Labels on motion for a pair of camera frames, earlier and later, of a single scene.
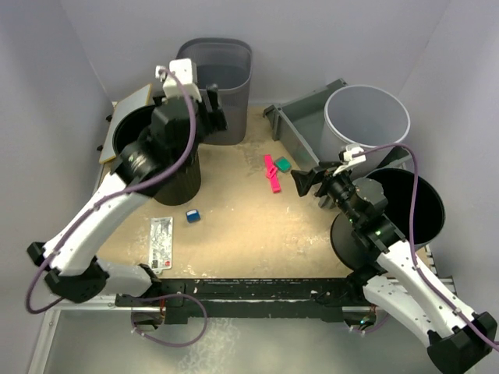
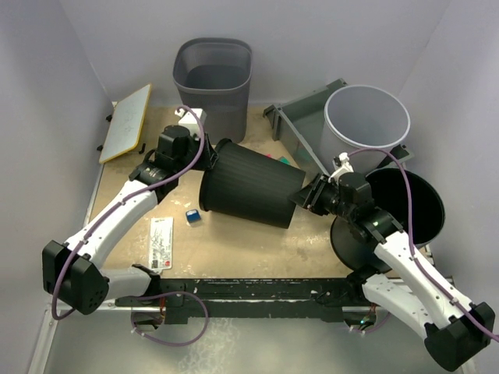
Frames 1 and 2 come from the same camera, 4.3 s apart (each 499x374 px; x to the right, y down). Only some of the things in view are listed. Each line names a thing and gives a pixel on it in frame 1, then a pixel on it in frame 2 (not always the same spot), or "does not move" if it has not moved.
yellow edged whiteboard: x=121 y=110 does not move
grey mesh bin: x=226 y=63 does not move
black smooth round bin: x=400 y=186 does not move
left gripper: x=213 y=120 to x=209 y=157
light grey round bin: x=373 y=118 does not move
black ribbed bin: x=183 y=185 to x=250 y=185
